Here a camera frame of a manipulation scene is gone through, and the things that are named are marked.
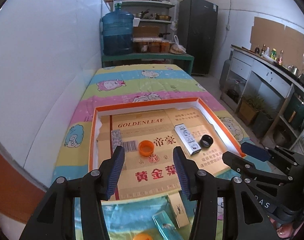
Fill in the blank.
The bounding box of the wooden plant crate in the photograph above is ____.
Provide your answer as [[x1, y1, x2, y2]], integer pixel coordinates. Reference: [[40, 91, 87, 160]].
[[238, 95, 266, 125]]

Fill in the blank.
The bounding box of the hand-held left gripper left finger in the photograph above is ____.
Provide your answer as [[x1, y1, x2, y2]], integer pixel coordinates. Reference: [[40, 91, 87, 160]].
[[19, 145, 126, 240]]

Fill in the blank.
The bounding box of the metal shelf rack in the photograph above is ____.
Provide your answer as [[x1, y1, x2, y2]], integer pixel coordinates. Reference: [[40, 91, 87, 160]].
[[114, 0, 179, 53]]

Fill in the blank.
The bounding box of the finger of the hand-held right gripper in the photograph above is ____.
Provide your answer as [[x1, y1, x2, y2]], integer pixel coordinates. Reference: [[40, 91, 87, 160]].
[[221, 151, 293, 184], [241, 142, 304, 173]]

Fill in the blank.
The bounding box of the plastic bag of bread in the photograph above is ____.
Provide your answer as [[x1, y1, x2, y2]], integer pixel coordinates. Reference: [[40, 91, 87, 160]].
[[169, 35, 187, 55]]

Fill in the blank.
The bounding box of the blue water jug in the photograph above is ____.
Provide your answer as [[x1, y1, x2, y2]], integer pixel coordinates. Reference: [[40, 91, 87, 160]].
[[101, 11, 134, 55]]

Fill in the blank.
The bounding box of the gold slim box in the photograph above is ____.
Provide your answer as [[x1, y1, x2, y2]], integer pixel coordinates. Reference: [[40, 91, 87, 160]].
[[167, 194, 190, 228]]

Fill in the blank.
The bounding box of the person's right hand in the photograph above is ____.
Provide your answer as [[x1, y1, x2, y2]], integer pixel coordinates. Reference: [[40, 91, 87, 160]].
[[270, 217, 303, 240]]

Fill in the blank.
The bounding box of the brown cardboard box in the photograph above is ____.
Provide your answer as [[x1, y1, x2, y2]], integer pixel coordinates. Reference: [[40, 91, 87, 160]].
[[133, 26, 160, 37]]

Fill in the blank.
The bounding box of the white printed slim box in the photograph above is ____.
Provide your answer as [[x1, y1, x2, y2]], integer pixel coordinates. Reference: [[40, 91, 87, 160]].
[[174, 123, 202, 157]]

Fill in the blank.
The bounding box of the grey counter cabinet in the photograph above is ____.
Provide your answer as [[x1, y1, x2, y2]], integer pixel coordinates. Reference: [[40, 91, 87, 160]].
[[219, 44, 304, 155]]

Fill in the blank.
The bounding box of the dark plant crate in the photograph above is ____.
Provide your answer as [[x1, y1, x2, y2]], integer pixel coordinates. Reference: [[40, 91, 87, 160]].
[[252, 111, 278, 138]]

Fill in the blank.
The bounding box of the shallow cardboard box tray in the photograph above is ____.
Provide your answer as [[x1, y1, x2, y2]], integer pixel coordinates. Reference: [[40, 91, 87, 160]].
[[88, 97, 247, 202]]

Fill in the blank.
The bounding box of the black bottle cap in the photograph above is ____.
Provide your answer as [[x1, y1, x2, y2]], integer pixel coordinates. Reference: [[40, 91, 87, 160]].
[[200, 135, 213, 148]]

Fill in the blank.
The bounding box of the dark refrigerator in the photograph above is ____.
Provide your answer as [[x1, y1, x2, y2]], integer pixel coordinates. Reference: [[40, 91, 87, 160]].
[[177, 0, 219, 75]]

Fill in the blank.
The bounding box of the green low table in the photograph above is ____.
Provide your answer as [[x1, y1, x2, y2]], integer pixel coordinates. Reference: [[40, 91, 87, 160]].
[[102, 52, 194, 75]]

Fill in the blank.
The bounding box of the clear glitter rectangular box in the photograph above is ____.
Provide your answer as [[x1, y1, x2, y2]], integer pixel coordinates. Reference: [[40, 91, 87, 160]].
[[111, 129, 122, 154]]

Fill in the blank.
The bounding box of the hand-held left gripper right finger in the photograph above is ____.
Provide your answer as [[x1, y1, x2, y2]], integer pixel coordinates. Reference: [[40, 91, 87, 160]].
[[172, 146, 280, 240]]

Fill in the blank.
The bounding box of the cardboard wall sheet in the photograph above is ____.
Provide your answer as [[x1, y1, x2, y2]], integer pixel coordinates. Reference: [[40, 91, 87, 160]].
[[250, 16, 304, 65]]

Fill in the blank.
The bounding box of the flattened gold carton sheet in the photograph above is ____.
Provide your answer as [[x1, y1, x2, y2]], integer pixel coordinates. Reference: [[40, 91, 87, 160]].
[[98, 109, 233, 200]]

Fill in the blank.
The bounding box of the teal slim box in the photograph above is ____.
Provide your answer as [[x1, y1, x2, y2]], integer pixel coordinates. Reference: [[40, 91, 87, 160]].
[[152, 211, 182, 240]]

